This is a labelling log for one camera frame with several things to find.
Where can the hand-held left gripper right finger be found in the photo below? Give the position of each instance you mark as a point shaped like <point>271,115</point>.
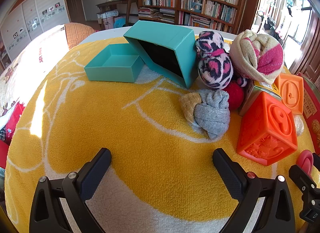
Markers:
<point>230,175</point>

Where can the pink plastic bin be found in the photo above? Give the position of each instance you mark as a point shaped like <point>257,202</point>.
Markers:
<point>108,24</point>

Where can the cream and pink sock ball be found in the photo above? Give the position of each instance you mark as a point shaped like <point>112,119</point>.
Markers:
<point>250,57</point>

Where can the wooden desk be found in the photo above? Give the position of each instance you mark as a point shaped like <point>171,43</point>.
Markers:
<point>112,1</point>

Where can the pile of clothes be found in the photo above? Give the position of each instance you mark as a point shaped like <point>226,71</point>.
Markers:
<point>268,26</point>

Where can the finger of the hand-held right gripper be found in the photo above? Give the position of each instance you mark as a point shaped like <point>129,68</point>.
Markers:
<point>316,161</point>
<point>302,179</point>

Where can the white sliding door wardrobe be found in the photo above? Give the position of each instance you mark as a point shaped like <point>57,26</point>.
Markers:
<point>45,5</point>

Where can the teal cardboard box lid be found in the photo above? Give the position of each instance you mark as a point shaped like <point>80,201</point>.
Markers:
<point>110,74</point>

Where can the grey and tan sock ball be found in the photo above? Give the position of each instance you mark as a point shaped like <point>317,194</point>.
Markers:
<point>210,115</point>

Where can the red printed cloth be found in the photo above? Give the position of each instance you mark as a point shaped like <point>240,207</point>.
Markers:
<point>10,122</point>

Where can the yellow and white towel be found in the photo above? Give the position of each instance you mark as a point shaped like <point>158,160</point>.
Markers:
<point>125,135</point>

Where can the orange cube with curled relief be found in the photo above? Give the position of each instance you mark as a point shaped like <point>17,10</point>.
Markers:
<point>265,132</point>

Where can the small yellow green carton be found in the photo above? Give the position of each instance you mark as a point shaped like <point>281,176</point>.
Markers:
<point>251,92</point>

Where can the orange cube with angled relief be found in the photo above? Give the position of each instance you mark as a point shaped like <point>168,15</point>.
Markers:
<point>291,92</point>

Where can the orange plaid pillow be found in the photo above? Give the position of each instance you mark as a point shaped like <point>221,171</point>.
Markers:
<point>77,34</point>

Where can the wooden bookshelf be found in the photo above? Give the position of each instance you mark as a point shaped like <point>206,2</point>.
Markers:
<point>178,2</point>

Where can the brown panelled wooden door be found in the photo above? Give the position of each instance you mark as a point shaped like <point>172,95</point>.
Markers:
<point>310,47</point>

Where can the teal cardboard box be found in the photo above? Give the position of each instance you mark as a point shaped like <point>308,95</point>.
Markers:
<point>160,32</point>

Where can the floral bed sheet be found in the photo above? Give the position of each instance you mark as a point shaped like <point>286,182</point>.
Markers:
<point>15,72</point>

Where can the leopard print sock ball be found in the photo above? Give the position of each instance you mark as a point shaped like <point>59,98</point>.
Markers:
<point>215,70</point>

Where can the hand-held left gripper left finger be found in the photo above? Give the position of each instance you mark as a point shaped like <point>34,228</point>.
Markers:
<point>93,174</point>

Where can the blue plastic stool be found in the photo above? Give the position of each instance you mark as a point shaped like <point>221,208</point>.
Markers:
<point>120,22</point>

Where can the red crochet ball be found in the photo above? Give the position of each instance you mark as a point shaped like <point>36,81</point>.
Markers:
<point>235,95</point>

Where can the red rectangular tin container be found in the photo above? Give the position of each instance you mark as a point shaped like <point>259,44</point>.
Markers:
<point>312,112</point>

